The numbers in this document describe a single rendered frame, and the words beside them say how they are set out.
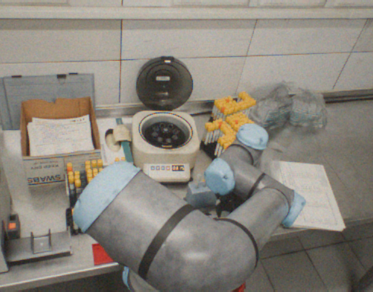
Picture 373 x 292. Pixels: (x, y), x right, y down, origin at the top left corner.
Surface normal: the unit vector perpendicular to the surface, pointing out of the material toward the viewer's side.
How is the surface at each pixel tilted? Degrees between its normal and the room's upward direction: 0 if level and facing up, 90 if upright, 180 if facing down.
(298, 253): 0
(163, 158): 90
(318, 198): 0
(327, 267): 0
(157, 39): 90
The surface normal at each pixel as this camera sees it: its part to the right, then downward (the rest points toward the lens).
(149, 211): 0.02, -0.56
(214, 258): 0.48, -0.13
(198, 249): 0.29, -0.30
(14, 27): 0.28, 0.69
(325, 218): 0.14, -0.71
